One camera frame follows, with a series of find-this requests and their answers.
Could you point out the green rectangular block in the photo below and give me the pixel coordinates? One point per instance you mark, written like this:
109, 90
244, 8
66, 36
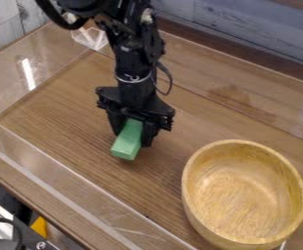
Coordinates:
129, 141

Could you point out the clear acrylic corner bracket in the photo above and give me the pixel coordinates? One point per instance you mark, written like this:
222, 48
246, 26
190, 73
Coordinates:
90, 37

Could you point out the brown wooden bowl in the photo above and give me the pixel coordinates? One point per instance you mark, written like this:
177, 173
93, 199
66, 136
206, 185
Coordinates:
242, 194

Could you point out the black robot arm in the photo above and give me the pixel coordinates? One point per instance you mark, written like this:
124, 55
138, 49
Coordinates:
129, 23

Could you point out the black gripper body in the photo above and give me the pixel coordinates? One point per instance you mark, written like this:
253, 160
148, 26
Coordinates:
138, 98

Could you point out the yellow and black equipment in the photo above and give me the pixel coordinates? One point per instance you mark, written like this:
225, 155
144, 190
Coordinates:
30, 240

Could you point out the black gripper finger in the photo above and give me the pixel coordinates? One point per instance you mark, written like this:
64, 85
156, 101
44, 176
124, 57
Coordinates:
150, 132
118, 119

